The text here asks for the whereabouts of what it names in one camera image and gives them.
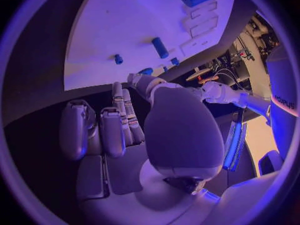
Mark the small blue plug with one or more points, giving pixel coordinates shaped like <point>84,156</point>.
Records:
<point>174,61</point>

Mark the short blue cylinder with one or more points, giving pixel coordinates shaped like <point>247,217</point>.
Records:
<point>145,71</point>

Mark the cluttered workshop desk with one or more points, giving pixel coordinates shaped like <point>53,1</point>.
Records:
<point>243,56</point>

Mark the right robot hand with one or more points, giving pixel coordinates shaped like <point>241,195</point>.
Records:
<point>180,127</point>

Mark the white task board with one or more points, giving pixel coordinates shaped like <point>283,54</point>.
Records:
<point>131,26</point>

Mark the long blue cylinder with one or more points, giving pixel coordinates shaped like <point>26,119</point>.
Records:
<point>160,47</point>

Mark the glowing light bar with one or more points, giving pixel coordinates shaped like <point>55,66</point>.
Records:
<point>235,144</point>

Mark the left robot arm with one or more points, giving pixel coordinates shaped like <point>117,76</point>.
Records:
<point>234,96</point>

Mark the thin blue peg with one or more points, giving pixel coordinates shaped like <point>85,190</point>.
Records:
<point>165,68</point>

